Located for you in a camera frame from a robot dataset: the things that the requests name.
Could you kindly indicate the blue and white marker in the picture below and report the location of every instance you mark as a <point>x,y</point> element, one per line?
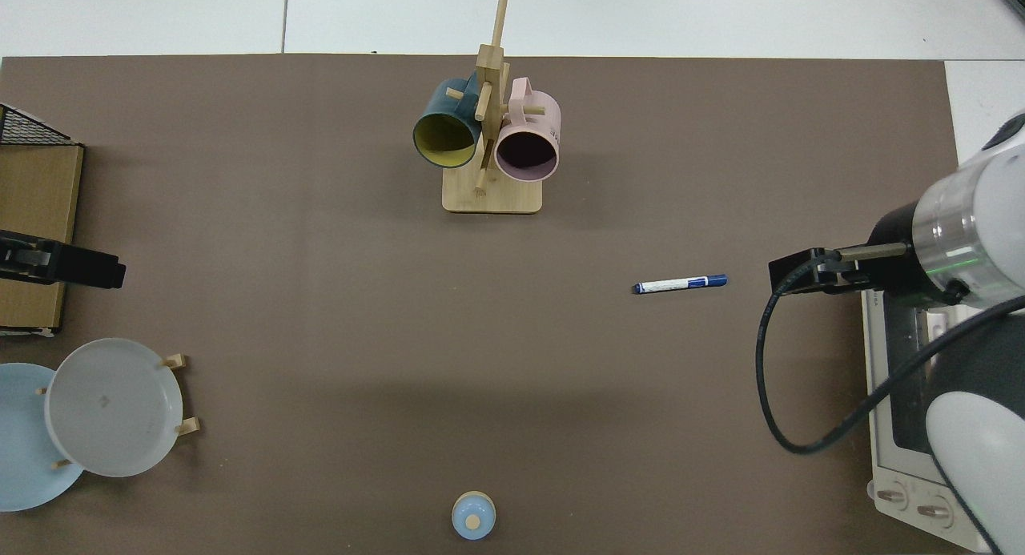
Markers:
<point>681,283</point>

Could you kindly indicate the wooden plate rack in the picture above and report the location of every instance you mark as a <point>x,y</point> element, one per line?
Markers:
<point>174,361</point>

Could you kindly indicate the grey plate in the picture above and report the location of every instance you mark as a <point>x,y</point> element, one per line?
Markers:
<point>112,411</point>

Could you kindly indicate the light blue plate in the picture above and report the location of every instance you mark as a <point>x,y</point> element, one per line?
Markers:
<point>24,459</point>

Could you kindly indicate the pale toaster oven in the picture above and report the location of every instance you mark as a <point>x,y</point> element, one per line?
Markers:
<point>909,475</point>

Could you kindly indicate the brown table cloth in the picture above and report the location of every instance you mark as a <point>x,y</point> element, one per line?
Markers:
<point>320,299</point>

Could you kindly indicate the pink mug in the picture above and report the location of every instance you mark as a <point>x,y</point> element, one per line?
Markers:
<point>536,118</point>

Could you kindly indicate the dark teal mug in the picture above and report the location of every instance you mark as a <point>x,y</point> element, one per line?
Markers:
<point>440,106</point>

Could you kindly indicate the wooden cup stand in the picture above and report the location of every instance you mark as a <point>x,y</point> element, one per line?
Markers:
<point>490,195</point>

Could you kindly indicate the small blue round bell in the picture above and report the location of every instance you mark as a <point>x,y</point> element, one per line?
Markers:
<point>473,516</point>

